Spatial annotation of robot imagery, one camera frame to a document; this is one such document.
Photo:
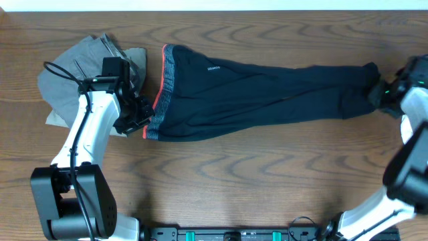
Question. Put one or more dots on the beige folded cloth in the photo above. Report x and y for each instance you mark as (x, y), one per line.
(137, 59)

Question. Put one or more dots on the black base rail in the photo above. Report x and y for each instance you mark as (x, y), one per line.
(296, 231)

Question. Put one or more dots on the black leggings with orange waistband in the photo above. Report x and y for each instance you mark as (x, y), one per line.
(201, 97)

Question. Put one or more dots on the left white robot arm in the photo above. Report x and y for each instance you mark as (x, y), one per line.
(72, 197)

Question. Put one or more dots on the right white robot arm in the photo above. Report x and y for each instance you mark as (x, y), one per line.
(403, 194)

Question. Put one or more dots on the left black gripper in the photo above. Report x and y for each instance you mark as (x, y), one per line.
(148, 112)

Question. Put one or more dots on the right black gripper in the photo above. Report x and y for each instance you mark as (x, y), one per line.
(396, 110)

